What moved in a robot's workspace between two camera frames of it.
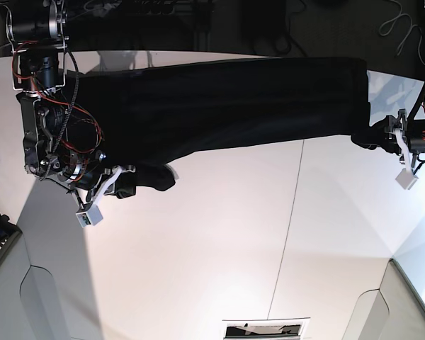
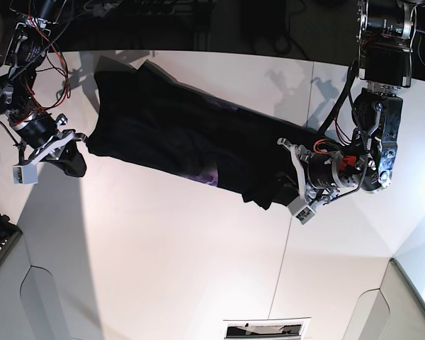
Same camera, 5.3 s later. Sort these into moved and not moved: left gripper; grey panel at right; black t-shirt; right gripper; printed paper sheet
Moved: right gripper; black t-shirt; left gripper
Not moved: grey panel at right; printed paper sheet
